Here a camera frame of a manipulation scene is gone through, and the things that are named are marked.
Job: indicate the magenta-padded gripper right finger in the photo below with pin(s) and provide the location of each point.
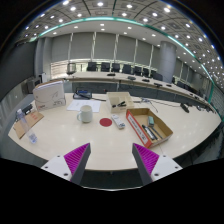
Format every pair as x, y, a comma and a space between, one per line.
146, 159

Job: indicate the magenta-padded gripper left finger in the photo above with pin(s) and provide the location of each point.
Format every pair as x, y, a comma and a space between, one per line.
77, 158

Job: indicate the clear plastic water bottle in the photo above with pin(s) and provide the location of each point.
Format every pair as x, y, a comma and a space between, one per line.
26, 125

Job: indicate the grey-green eraser block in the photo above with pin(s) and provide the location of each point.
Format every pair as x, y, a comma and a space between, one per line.
151, 120

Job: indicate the open brown box red side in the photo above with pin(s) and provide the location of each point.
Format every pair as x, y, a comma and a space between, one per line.
143, 116

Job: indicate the white ceramic mug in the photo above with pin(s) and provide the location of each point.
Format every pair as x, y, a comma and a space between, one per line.
86, 114

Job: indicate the flat round red coaster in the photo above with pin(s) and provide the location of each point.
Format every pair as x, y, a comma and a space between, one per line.
105, 122

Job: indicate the white remote control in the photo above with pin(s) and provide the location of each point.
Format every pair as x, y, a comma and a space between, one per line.
118, 121

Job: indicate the white paper sheet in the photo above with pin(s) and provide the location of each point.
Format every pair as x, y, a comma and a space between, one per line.
83, 105

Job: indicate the flat brown cardboard piece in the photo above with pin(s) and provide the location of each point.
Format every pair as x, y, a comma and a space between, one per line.
33, 120

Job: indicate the black binder clip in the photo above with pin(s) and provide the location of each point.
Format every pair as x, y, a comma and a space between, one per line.
120, 104

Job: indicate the black desk phone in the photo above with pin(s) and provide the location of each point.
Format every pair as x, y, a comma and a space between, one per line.
82, 94

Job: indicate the black desk microphone unit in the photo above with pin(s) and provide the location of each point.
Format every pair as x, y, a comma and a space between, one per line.
184, 107

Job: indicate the small beige compartment box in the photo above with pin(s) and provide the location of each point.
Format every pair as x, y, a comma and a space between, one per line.
115, 97

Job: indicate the large white printed carton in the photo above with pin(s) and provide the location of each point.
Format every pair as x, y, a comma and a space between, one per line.
49, 95

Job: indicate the black tabletop device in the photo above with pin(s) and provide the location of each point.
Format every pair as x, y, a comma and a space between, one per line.
26, 109

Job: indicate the long curved conference desk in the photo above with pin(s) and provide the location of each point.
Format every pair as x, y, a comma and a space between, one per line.
100, 77

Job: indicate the row of black office chairs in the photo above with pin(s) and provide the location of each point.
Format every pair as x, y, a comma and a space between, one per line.
115, 67

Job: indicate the grey round column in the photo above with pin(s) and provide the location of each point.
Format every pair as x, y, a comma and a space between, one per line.
167, 61

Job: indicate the group of round ceiling lights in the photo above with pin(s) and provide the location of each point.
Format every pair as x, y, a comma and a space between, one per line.
126, 6

